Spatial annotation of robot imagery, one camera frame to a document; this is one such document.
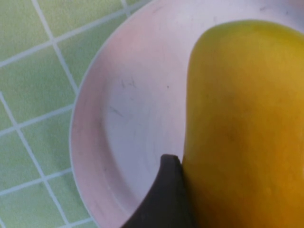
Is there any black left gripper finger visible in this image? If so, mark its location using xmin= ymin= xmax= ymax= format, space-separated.
xmin=121 ymin=153 xmax=194 ymax=228

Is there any yellow orange mango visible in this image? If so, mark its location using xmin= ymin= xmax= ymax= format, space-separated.
xmin=182 ymin=19 xmax=304 ymax=228

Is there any pink round plate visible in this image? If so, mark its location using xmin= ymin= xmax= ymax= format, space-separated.
xmin=69 ymin=0 xmax=304 ymax=228

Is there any green checked tablecloth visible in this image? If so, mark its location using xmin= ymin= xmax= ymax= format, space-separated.
xmin=0 ymin=0 xmax=152 ymax=228

